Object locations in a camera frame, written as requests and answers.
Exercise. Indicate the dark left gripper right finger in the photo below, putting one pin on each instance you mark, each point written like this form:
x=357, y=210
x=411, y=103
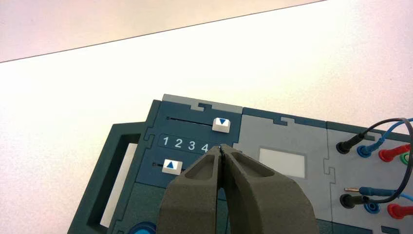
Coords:
x=264, y=206

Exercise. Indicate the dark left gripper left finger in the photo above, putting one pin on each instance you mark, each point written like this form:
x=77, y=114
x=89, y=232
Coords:
x=190, y=203

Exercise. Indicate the blue jack socket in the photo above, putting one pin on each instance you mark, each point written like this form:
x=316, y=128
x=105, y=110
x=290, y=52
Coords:
x=372, y=208

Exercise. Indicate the green jack socket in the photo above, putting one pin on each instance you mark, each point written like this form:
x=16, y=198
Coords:
x=404, y=159

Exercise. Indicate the grey and teal task box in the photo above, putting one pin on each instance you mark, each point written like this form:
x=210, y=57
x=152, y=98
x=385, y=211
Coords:
x=290, y=135

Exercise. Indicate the blue round push button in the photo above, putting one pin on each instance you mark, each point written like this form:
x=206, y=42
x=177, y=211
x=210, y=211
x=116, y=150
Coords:
x=142, y=230

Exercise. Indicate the white rectangular display window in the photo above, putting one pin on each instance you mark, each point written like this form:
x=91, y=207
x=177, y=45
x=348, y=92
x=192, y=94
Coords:
x=282, y=163

